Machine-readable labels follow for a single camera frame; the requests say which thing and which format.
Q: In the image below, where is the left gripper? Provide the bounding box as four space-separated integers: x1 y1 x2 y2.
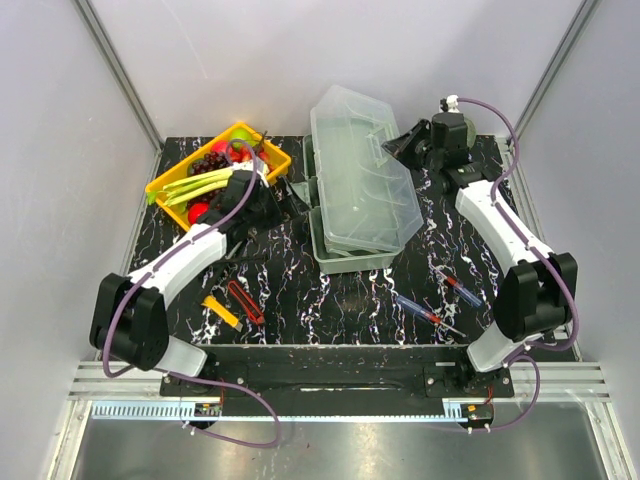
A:
246 175 310 234

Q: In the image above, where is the clear green tool box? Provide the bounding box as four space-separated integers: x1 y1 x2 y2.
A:
303 85 424 275

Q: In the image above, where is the black handled tool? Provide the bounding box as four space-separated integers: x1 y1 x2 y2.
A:
214 254 267 266

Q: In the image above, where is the steel claw hammer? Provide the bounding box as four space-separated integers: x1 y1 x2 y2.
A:
202 227 258 289

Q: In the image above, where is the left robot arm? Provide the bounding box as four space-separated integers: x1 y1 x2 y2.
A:
89 170 309 395

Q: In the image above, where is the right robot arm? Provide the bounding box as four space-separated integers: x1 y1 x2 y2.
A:
382 111 578 396

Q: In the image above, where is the green melon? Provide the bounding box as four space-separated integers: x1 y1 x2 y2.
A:
464 116 477 149

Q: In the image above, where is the dark grape bunch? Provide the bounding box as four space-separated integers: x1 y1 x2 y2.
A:
198 188 226 209

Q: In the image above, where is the green apple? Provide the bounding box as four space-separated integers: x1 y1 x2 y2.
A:
230 128 256 148

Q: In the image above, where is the red apple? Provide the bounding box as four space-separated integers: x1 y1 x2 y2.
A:
210 141 232 155

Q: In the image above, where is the purple grape bunch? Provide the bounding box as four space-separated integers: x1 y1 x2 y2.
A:
188 152 230 176

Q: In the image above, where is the red tomato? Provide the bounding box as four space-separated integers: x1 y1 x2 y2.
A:
187 202 210 225

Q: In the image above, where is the yellow plastic bin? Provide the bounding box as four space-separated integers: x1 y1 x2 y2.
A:
145 122 292 231

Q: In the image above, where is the celery stalk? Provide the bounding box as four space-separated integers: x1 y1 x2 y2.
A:
146 167 235 206

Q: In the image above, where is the red utility knife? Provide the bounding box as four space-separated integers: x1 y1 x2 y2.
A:
228 280 265 326

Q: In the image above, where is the yellow utility knife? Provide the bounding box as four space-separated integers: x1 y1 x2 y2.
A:
202 295 243 332

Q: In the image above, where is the blue red screwdriver lower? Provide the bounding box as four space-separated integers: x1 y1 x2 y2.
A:
397 295 466 337

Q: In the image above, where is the blue red screwdriver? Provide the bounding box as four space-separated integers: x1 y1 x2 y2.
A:
397 295 466 337
434 269 483 308

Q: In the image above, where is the blue red screwdriver upper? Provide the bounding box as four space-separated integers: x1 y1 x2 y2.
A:
434 269 483 308

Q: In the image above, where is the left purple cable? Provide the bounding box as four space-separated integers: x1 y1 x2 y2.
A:
102 139 281 449

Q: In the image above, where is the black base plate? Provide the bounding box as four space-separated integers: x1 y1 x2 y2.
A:
162 359 514 399

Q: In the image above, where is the aluminium frame rail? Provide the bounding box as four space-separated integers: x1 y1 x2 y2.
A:
68 362 610 423

